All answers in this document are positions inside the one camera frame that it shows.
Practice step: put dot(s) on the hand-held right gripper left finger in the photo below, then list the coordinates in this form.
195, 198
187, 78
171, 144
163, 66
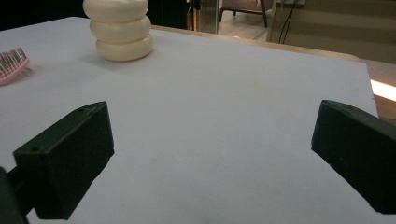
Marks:
67, 161

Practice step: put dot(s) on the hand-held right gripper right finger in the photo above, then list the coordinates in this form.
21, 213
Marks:
358, 149

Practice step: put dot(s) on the pink hairbrush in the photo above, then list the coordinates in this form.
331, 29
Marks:
11, 66

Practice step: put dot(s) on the cream ribbed holder cup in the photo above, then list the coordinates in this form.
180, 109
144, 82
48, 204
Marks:
120, 29

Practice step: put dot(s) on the armchair with pink cushion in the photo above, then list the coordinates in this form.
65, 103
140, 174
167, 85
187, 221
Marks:
244, 7

